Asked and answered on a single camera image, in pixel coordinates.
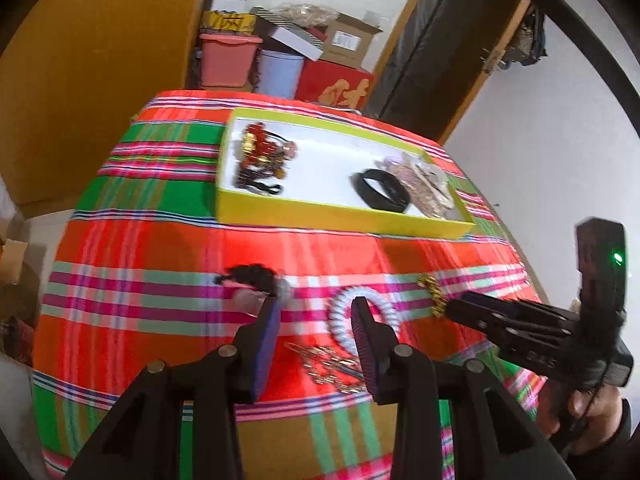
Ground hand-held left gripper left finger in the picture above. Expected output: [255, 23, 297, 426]
[64, 295, 284, 480]

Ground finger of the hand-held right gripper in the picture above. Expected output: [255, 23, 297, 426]
[479, 326, 582, 379]
[444, 293, 582, 332]

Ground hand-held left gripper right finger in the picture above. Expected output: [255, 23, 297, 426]
[349, 295, 577, 480]

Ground gold chain bracelet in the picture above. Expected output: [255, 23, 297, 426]
[284, 342, 369, 394]

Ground small gold chain charm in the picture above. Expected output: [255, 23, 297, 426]
[418, 274, 446, 319]

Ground pink ball hair tie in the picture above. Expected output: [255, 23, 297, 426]
[214, 263, 294, 312]

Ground clear hair claw clip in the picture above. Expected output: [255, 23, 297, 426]
[385, 152, 456, 219]

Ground black bracelet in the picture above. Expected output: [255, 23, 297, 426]
[351, 168, 411, 214]

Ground brown bead bracelet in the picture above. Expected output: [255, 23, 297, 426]
[232, 154, 289, 197]

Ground yellow cardboard box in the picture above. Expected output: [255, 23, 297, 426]
[215, 106, 475, 238]

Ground red bead bracelet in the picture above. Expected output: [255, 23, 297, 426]
[239, 122, 274, 162]

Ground person's right forearm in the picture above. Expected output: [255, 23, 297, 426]
[564, 400, 640, 480]

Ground person's right hand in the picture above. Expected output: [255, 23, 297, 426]
[540, 387, 632, 457]

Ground plaid tablecloth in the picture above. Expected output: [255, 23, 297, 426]
[31, 89, 548, 480]

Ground hanging dark bags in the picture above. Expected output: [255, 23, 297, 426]
[504, 4, 549, 67]

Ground red box gold print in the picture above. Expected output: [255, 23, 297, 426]
[294, 58, 376, 111]

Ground dark door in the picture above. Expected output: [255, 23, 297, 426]
[370, 0, 532, 145]

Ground cardboard box on floor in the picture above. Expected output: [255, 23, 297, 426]
[0, 236, 32, 287]

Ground pale blue bucket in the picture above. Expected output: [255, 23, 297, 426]
[257, 48, 306, 97]

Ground pink plastic bin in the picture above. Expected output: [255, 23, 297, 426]
[199, 32, 264, 89]

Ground brown cardboard box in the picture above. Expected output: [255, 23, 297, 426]
[319, 9, 386, 69]

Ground white striped box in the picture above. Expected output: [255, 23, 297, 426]
[262, 23, 327, 62]

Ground wooden door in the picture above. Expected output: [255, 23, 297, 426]
[0, 0, 217, 213]

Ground yellow and black box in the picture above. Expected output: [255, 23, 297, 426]
[202, 9, 259, 37]

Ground clear plastic bag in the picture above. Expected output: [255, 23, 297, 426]
[269, 3, 337, 29]

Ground thick black cable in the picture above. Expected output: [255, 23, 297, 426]
[479, 0, 640, 138]

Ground metal door handle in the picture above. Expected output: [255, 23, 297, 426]
[479, 46, 507, 74]

